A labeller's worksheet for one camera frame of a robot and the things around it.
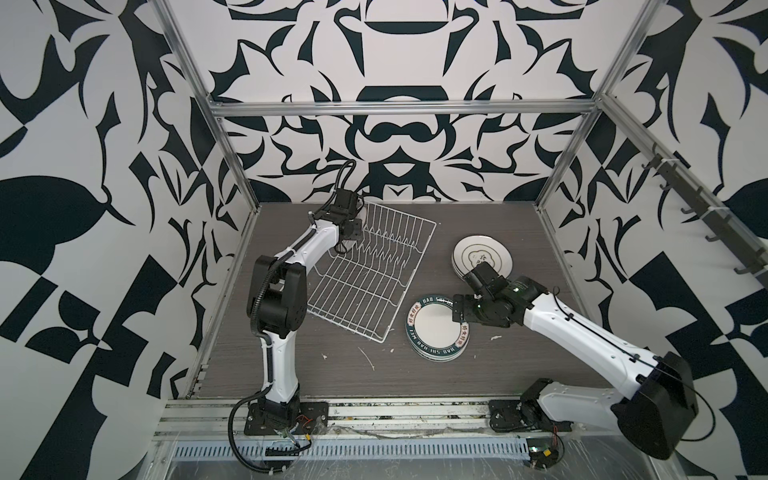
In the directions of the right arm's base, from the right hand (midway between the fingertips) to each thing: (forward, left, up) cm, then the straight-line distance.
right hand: (464, 310), depth 81 cm
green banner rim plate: (+3, +8, -6) cm, 10 cm away
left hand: (+30, +34, +2) cm, 45 cm away
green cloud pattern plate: (+25, -8, -7) cm, 27 cm away
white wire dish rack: (+11, +28, -7) cm, 32 cm away
